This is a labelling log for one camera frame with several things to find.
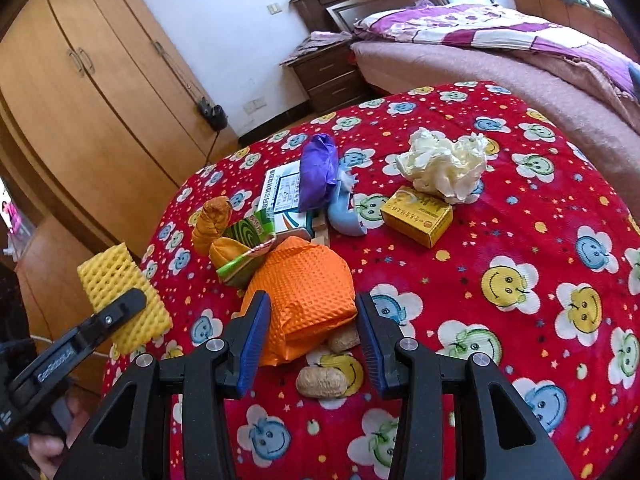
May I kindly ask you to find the white and teal paper box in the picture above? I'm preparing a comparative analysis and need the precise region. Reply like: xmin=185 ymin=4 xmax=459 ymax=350
xmin=260 ymin=159 xmax=326 ymax=241

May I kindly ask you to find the dark wooden nightstand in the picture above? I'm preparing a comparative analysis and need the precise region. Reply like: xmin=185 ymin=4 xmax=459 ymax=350
xmin=282 ymin=42 xmax=373 ymax=113

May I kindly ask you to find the black power strip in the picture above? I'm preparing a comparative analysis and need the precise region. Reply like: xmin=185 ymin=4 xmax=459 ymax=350
xmin=197 ymin=96 xmax=228 ymax=131

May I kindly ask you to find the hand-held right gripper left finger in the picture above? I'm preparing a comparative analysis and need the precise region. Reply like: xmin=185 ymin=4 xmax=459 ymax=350
xmin=52 ymin=290 xmax=273 ymax=480

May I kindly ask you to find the orange foam bag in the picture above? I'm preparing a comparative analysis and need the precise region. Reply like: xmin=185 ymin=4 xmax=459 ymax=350
xmin=240 ymin=236 xmax=358 ymax=367

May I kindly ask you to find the purple and white quilt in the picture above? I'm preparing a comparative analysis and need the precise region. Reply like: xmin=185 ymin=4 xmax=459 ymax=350
xmin=354 ymin=2 xmax=640 ymax=96

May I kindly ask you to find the yellow foam fruit net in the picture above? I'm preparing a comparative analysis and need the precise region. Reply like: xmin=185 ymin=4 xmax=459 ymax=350
xmin=77 ymin=242 xmax=173 ymax=353

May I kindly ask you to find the yellow cardboard box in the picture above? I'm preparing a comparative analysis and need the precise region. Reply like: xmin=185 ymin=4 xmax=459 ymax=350
xmin=380 ymin=186 xmax=454 ymax=249

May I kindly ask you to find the crumpled white paper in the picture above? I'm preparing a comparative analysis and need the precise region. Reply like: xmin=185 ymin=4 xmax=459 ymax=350
xmin=396 ymin=127 xmax=488 ymax=205

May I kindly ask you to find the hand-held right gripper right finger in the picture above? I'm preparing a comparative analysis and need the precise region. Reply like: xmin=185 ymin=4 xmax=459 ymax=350
xmin=354 ymin=291 xmax=576 ymax=480

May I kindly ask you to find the person's left hand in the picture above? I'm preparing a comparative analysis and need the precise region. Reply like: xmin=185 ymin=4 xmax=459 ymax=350
xmin=27 ymin=395 xmax=96 ymax=476

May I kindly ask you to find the green spiral print packet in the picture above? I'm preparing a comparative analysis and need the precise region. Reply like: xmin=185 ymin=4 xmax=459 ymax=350
xmin=216 ymin=208 xmax=278 ymax=288

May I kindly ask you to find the pink cloth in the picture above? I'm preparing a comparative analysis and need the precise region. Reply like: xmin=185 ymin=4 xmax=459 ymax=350
xmin=280 ymin=31 xmax=353 ymax=66

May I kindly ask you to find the purple plastic bag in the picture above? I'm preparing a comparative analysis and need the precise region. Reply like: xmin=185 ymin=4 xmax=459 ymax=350
xmin=299 ymin=134 xmax=340 ymax=211

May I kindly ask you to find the small wooden block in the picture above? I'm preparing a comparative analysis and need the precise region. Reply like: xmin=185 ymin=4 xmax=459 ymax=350
xmin=305 ymin=215 xmax=332 ymax=248

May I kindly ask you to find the light blue plastic hook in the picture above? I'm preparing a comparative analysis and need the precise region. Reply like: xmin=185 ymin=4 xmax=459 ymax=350
xmin=327 ymin=157 xmax=371 ymax=238

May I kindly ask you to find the bed with pink sheet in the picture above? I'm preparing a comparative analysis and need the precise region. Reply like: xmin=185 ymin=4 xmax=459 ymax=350
xmin=350 ymin=2 xmax=640 ymax=221

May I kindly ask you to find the wooden wardrobe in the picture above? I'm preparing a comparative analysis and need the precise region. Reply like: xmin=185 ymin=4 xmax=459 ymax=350
xmin=0 ymin=0 xmax=238 ymax=391

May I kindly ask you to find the wooden window cabinet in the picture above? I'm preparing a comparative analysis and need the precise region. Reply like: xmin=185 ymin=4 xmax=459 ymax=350
xmin=512 ymin=0 xmax=626 ymax=46

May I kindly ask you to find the brown bread roll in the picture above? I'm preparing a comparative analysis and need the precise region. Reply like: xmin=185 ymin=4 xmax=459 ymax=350
xmin=191 ymin=196 xmax=233 ymax=256

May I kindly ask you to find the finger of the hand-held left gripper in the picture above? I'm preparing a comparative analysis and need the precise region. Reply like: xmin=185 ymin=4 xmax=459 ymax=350
xmin=7 ymin=288 xmax=148 ymax=403

